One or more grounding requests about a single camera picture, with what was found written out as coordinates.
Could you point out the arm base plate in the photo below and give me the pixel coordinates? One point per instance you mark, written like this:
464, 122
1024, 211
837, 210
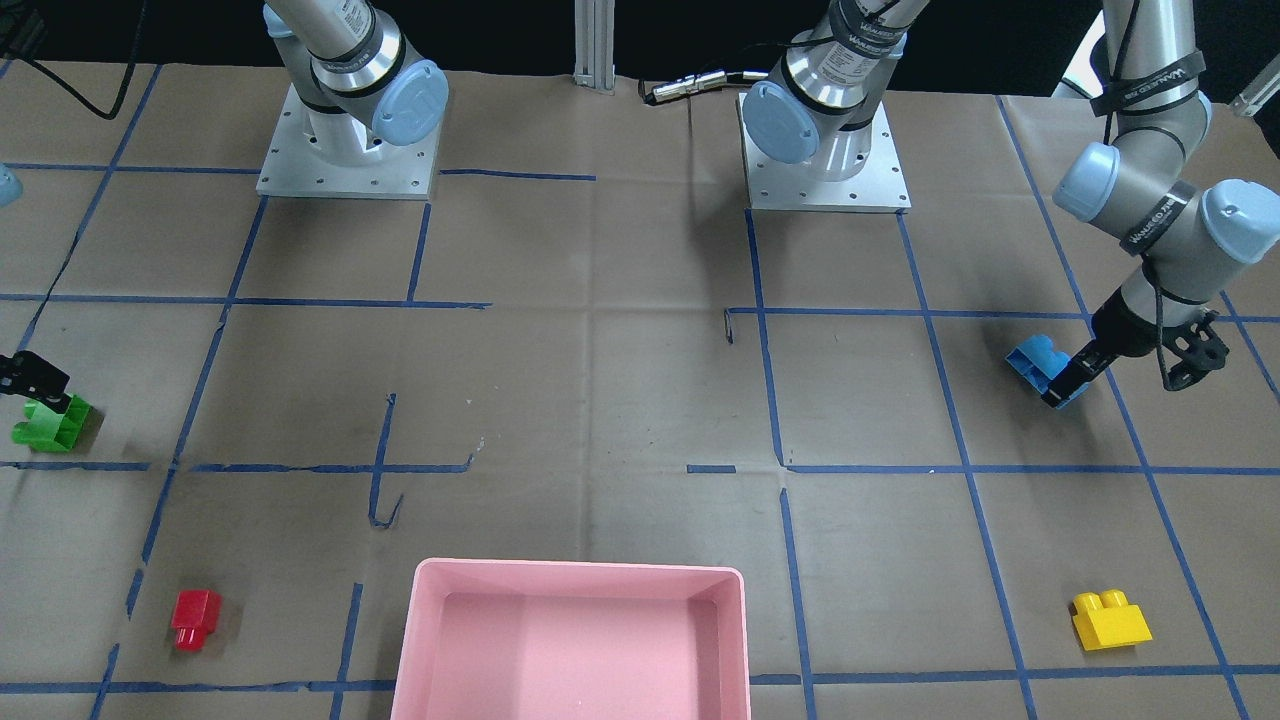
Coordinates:
865, 176
315, 155

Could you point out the silver cable connector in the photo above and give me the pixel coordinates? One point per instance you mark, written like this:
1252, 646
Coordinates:
683, 88

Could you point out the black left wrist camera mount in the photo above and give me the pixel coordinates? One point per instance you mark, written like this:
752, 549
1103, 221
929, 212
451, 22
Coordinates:
1190, 351

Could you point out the green toy block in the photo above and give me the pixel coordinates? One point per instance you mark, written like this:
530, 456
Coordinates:
48, 432

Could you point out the blue toy block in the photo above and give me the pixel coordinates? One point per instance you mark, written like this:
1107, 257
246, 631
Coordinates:
1038, 362

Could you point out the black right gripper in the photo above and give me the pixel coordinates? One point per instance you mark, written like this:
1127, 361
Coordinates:
30, 375

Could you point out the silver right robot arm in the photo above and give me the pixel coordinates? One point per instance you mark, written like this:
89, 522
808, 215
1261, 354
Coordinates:
351, 55

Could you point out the pink plastic box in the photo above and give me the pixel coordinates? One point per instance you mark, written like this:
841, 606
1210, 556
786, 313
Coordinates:
516, 639

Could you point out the yellow toy block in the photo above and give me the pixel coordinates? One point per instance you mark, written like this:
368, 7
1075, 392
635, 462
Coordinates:
1108, 620

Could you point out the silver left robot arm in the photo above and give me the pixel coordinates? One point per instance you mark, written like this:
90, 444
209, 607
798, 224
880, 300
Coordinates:
1191, 243

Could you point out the aluminium frame post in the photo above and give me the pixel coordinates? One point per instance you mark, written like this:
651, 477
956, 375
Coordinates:
593, 37

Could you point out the red toy block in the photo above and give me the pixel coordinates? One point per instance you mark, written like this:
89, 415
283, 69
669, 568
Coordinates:
195, 617

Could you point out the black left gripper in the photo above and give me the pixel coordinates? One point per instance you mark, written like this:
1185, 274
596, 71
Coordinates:
1117, 330

